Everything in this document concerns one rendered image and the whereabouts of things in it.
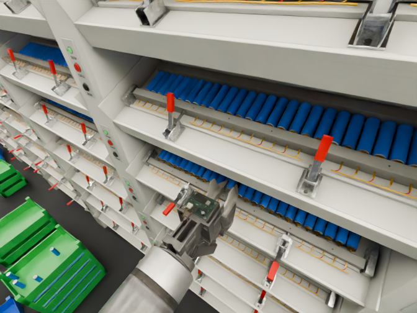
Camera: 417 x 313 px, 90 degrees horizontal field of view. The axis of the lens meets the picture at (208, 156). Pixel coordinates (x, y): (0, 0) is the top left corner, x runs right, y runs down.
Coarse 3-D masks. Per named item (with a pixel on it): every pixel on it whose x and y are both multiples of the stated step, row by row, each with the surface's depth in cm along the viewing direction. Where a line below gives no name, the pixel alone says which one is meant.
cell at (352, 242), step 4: (352, 232) 42; (352, 236) 42; (356, 236) 41; (360, 236) 41; (348, 240) 42; (352, 240) 41; (356, 240) 41; (348, 244) 41; (352, 244) 41; (356, 244) 41; (356, 248) 41
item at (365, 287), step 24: (144, 168) 65; (168, 192) 59; (240, 216) 51; (264, 240) 47; (360, 240) 42; (288, 264) 44; (312, 264) 42; (336, 264) 42; (384, 264) 36; (336, 288) 40; (360, 288) 39
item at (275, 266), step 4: (280, 248) 43; (284, 248) 42; (280, 252) 43; (276, 256) 42; (280, 256) 42; (276, 260) 42; (272, 264) 41; (276, 264) 41; (272, 268) 40; (276, 268) 40; (272, 272) 40; (276, 272) 40; (268, 276) 39; (272, 276) 39; (272, 280) 39
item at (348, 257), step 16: (176, 176) 58; (224, 192) 52; (240, 208) 49; (256, 208) 48; (272, 224) 46; (288, 224) 45; (304, 240) 43; (320, 240) 42; (336, 256) 41; (352, 256) 40
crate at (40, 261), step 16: (48, 240) 113; (64, 240) 116; (32, 256) 108; (48, 256) 109; (64, 256) 109; (0, 272) 97; (16, 272) 104; (32, 272) 104; (48, 272) 104; (16, 288) 99; (32, 288) 98
